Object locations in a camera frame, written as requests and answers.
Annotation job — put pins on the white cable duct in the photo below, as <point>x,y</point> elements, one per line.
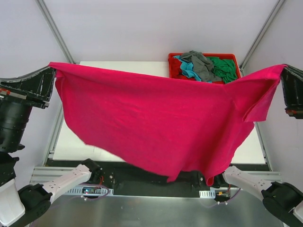
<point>210,194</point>
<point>89,191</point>

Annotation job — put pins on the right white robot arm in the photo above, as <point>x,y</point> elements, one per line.
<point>282,200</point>

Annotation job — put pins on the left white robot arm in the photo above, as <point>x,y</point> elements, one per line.
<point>19,208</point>

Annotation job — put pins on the right aluminium frame post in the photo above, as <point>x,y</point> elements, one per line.
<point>266,26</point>

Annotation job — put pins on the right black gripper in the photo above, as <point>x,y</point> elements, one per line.
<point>294,109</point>

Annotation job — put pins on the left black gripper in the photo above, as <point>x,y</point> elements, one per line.
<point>22,96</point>

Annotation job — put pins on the grey t shirt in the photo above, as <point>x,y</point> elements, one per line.
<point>202,66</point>

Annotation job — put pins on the left aluminium frame post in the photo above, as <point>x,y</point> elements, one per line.
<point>55,30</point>

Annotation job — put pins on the magenta t shirt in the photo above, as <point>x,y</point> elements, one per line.
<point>163,125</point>

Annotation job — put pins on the left white cable duct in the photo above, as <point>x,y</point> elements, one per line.
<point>89,191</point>

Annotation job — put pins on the right white cable duct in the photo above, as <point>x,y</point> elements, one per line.
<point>210,194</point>

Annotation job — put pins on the aluminium frame post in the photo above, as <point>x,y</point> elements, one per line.
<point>266,26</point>
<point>55,30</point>

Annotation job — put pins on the red t shirt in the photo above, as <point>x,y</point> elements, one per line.
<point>174,70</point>

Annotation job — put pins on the teal t shirt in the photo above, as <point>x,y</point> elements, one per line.
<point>187,69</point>

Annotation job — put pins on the green t shirt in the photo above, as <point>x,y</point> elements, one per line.
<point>224,69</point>

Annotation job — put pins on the red plastic bin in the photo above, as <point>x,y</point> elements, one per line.
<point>221,56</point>

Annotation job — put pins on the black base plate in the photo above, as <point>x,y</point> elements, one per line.
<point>127,180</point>

